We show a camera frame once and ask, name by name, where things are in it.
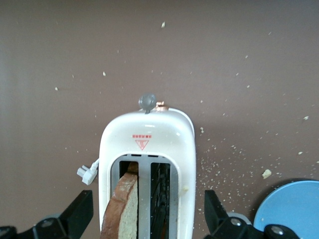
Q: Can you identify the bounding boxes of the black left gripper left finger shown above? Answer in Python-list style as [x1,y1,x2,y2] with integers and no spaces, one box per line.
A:
[0,190,94,239]

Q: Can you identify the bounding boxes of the blue plate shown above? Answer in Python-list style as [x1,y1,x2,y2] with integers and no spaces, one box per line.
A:
[253,180,319,239]

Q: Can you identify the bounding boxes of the brown bread slice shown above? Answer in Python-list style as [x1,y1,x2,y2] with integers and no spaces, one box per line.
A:
[100,161,139,239]

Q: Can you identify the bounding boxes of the white toaster power plug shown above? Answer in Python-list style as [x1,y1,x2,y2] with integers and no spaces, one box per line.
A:
[76,158,100,185]

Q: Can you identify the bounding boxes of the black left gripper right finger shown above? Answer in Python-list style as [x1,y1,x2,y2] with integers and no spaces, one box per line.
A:
[204,189,300,239]

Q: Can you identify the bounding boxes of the white toaster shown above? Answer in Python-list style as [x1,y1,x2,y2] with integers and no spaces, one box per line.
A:
[98,93,197,239]

